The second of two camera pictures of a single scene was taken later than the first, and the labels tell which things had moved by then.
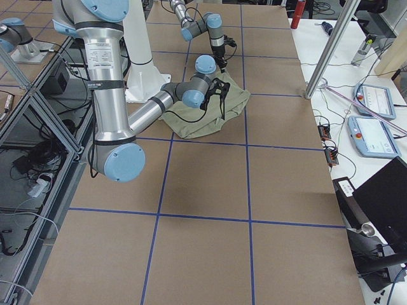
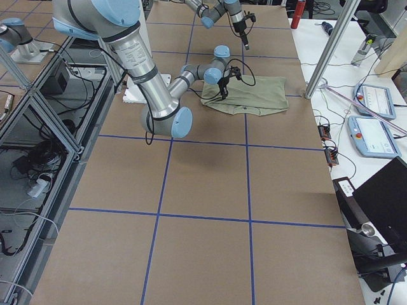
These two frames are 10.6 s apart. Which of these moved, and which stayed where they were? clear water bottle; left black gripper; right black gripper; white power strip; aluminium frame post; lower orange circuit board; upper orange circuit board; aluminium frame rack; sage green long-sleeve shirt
Moved: right black gripper; sage green long-sleeve shirt; left black gripper
Stayed: lower orange circuit board; aluminium frame rack; aluminium frame post; upper orange circuit board; white power strip; clear water bottle
